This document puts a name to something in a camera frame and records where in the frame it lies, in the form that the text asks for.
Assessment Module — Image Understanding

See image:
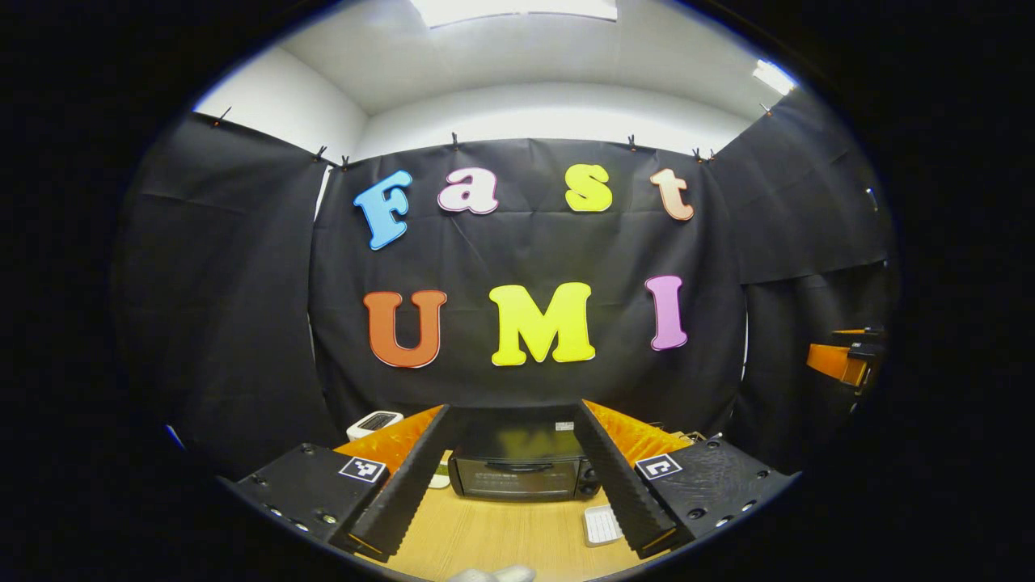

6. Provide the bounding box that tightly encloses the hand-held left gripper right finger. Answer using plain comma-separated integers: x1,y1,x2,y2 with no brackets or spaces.
572,399,803,561

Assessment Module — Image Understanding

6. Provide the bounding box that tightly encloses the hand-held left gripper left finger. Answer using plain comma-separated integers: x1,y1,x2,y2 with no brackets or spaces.
217,403,458,565

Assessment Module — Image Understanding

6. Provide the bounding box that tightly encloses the black electric oven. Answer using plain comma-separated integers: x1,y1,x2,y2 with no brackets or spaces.
447,404,603,502

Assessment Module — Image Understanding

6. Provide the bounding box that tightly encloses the white plastic tray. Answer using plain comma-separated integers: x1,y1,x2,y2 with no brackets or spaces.
582,504,623,547

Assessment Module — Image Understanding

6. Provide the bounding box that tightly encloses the white toaster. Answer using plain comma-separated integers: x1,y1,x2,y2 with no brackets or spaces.
346,411,403,441

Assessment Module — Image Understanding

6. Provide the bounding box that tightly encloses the small ceiling light panel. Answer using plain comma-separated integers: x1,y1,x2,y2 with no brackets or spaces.
752,58,799,96

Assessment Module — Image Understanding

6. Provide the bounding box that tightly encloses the large ceiling light panel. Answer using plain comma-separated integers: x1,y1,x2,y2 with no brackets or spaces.
408,0,619,29

